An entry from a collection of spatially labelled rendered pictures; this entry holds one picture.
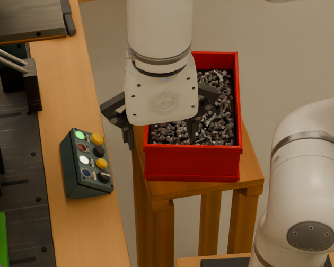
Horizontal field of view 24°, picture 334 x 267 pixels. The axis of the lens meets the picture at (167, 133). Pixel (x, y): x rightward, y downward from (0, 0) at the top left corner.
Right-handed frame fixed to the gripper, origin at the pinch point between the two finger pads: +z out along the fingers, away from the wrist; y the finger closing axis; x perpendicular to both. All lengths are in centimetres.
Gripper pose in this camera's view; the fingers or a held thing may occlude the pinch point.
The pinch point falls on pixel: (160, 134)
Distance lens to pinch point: 114.0
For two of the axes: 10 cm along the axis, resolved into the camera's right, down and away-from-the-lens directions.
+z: 0.0, 6.8, 7.3
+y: 9.8, -1.4, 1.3
